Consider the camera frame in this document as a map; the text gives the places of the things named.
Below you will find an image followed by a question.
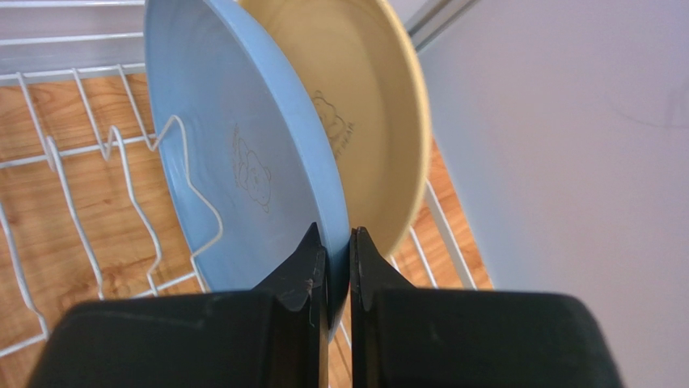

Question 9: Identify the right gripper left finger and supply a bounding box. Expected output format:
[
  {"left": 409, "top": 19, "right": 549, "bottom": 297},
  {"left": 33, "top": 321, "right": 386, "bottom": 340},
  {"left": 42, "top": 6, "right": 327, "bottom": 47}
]
[{"left": 27, "top": 226, "right": 328, "bottom": 387}]

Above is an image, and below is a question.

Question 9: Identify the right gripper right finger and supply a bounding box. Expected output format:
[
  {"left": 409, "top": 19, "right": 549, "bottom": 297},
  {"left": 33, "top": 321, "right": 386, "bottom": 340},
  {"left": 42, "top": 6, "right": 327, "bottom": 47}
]
[{"left": 349, "top": 227, "right": 623, "bottom": 387}]

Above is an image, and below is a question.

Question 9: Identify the blue grey plate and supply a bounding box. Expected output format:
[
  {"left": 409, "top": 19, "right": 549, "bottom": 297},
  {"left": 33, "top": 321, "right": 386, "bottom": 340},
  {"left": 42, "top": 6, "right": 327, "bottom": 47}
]
[{"left": 144, "top": 1, "right": 350, "bottom": 333}]

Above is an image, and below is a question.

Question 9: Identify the tan wooden plate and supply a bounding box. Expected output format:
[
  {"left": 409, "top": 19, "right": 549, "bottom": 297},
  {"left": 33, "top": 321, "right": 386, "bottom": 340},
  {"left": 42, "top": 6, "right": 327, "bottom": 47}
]
[{"left": 242, "top": 1, "right": 432, "bottom": 256}]

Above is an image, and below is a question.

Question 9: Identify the white wire dish rack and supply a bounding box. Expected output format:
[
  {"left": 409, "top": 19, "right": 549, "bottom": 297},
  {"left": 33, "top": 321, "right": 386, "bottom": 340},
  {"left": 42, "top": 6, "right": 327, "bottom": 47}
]
[{"left": 1, "top": 1, "right": 478, "bottom": 387}]

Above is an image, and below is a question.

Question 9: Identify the right aluminium frame post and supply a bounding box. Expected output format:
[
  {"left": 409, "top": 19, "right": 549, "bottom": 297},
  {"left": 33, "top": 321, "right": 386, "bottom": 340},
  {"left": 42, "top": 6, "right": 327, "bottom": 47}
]
[{"left": 404, "top": 0, "right": 479, "bottom": 53}]

